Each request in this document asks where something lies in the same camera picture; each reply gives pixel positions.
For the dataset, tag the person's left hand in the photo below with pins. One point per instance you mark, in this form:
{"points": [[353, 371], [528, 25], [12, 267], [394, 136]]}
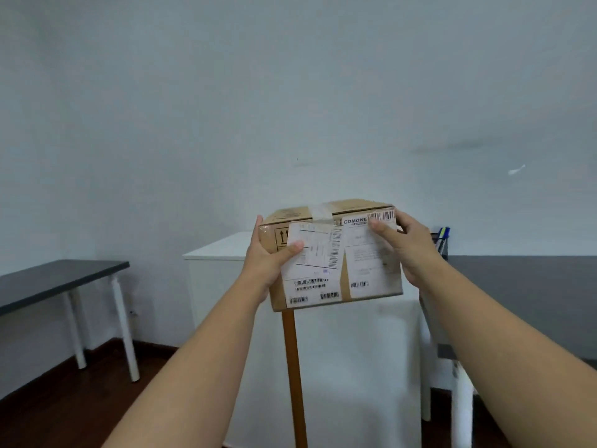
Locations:
{"points": [[261, 270]]}

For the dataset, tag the cardboard box many labels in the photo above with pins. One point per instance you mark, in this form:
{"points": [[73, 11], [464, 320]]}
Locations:
{"points": [[326, 270]]}

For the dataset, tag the person's right forearm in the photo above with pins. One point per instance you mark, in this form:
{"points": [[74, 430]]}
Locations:
{"points": [[503, 368]]}

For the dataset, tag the white marker lime cap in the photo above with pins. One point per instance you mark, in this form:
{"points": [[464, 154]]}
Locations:
{"points": [[441, 235]]}

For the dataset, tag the black mesh pen holder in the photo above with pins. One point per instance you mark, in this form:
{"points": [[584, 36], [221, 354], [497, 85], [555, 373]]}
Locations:
{"points": [[444, 249]]}

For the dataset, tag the white tape scrap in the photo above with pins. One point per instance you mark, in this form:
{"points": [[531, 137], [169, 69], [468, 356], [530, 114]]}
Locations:
{"points": [[515, 171]]}

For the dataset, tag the person's right hand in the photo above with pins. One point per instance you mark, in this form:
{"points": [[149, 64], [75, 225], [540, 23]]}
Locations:
{"points": [[417, 256]]}

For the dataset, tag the white cabinet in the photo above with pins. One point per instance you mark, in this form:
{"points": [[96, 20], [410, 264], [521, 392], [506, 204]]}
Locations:
{"points": [[354, 368]]}

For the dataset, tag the person's left forearm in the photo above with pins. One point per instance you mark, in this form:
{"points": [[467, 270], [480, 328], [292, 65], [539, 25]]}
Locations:
{"points": [[196, 368]]}

